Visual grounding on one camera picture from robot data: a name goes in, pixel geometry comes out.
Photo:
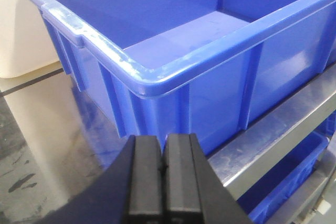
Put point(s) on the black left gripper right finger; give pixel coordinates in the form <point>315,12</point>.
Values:
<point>193,192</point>

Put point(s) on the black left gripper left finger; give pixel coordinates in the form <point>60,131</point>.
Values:
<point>129,191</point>

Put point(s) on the blue bin lower right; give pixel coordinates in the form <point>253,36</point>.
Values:
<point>270,192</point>

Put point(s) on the blue bin on cart top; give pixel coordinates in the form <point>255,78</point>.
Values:
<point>209,67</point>

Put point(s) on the steel wheeled shelf cart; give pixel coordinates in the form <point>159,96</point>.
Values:
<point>55,143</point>

